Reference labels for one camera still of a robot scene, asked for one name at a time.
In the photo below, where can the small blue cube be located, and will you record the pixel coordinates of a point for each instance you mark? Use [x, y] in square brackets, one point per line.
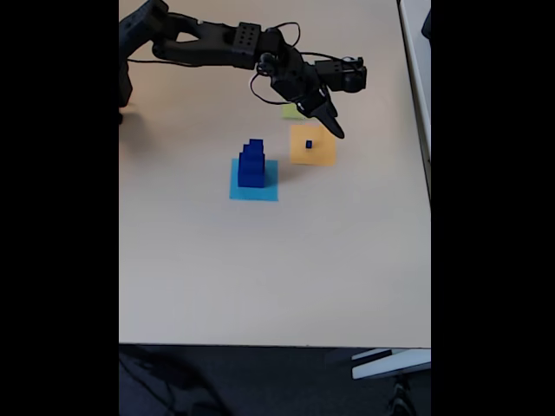
[256, 145]

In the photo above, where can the medium blue cube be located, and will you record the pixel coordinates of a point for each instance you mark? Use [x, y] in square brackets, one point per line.
[253, 159]

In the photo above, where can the green paper square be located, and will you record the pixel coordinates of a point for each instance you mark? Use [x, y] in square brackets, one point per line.
[289, 112]

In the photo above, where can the orange paper square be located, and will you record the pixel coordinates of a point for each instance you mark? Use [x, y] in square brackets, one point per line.
[321, 154]

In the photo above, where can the light blue paper square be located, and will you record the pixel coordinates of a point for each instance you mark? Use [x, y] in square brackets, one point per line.
[271, 193]

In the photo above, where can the large blue cube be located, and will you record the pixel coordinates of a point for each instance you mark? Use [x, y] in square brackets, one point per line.
[251, 177]

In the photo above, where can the dark blue object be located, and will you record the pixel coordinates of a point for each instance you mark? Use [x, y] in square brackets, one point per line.
[427, 26]

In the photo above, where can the white table foot bar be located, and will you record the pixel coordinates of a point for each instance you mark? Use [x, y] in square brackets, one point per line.
[390, 366]

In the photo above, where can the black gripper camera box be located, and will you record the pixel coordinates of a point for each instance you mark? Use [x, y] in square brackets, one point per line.
[347, 78]

